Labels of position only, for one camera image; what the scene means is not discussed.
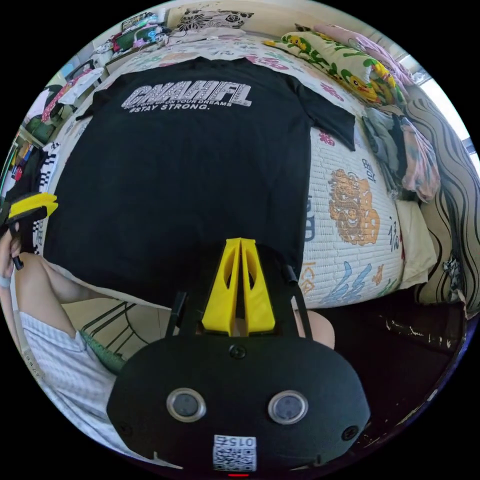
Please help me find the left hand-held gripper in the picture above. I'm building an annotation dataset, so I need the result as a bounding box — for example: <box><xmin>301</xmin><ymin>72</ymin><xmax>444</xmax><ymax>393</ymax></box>
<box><xmin>0</xmin><ymin>192</ymin><xmax>59</xmax><ymax>272</ymax></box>

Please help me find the black white checkered cloth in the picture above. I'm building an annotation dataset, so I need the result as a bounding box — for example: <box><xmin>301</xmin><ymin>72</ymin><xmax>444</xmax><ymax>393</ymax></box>
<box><xmin>32</xmin><ymin>141</ymin><xmax>62</xmax><ymax>257</ymax></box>

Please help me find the pillow with yellow duck print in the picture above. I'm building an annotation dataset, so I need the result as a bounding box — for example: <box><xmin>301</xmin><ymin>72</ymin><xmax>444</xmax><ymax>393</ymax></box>
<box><xmin>262</xmin><ymin>31</ymin><xmax>407</xmax><ymax>110</ymax></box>

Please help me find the pink blanket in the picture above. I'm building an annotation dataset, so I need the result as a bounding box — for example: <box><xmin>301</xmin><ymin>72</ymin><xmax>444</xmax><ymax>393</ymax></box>
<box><xmin>314</xmin><ymin>23</ymin><xmax>414</xmax><ymax>89</ymax></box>

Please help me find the black lettered short sleeve shirt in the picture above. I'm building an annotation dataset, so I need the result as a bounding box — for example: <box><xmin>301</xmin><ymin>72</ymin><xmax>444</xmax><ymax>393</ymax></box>
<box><xmin>44</xmin><ymin>56</ymin><xmax>356</xmax><ymax>309</ymax></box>

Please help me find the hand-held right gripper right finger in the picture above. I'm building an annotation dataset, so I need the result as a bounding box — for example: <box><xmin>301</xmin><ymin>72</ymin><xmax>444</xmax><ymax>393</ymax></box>
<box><xmin>241</xmin><ymin>238</ymin><xmax>278</xmax><ymax>336</ymax></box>

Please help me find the chair with clothes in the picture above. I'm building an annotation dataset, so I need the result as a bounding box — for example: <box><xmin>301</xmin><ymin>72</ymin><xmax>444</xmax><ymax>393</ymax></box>
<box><xmin>37</xmin><ymin>61</ymin><xmax>107</xmax><ymax>127</ymax></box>

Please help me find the shelf with colourful items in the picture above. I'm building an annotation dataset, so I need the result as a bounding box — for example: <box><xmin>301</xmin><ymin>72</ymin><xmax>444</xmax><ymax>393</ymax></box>
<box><xmin>2</xmin><ymin>125</ymin><xmax>44</xmax><ymax>188</ymax></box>

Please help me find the white pillow with black flowers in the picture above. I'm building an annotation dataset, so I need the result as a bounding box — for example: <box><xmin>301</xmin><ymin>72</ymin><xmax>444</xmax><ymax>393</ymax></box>
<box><xmin>175</xmin><ymin>6</ymin><xmax>257</xmax><ymax>34</ymax></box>

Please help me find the pile of clothes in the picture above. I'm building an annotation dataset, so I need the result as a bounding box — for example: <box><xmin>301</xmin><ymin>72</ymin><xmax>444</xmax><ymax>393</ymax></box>
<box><xmin>361</xmin><ymin>107</ymin><xmax>442</xmax><ymax>204</ymax></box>

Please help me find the beige black striped curtain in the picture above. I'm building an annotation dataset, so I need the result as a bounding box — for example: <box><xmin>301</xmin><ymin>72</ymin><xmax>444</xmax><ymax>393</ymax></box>
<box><xmin>406</xmin><ymin>96</ymin><xmax>480</xmax><ymax>313</ymax></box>

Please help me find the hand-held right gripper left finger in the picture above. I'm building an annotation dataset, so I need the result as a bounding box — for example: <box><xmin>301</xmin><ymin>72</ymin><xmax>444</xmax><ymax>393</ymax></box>
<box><xmin>201</xmin><ymin>238</ymin><xmax>241</xmax><ymax>337</ymax></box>

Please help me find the person's left hand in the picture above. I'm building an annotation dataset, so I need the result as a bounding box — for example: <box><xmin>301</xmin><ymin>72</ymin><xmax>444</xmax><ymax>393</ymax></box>
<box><xmin>0</xmin><ymin>233</ymin><xmax>23</xmax><ymax>290</ymax></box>

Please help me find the black metal frame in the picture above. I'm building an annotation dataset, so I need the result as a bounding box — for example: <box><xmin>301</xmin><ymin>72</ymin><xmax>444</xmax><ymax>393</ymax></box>
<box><xmin>79</xmin><ymin>299</ymin><xmax>170</xmax><ymax>355</ymax></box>

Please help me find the person's body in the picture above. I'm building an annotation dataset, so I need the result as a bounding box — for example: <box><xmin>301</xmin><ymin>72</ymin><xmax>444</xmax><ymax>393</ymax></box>
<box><xmin>8</xmin><ymin>254</ymin><xmax>337</xmax><ymax>457</ymax></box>

